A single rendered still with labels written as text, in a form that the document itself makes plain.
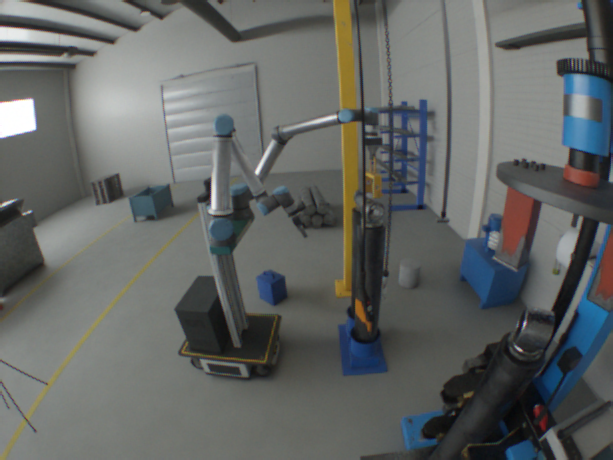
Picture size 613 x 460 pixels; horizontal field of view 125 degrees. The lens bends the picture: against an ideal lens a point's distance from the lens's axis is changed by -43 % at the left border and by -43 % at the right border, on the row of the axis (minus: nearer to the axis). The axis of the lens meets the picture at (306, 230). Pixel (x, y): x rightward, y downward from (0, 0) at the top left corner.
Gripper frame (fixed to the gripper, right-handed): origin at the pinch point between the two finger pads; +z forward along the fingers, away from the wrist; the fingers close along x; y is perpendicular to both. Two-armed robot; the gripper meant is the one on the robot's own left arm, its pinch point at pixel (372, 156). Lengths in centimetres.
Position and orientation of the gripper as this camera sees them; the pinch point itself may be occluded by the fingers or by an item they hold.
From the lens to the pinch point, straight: 194.6
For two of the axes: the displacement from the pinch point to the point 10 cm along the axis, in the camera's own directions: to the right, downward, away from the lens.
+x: 9.7, -1.5, 1.9
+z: 0.6, 9.2, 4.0
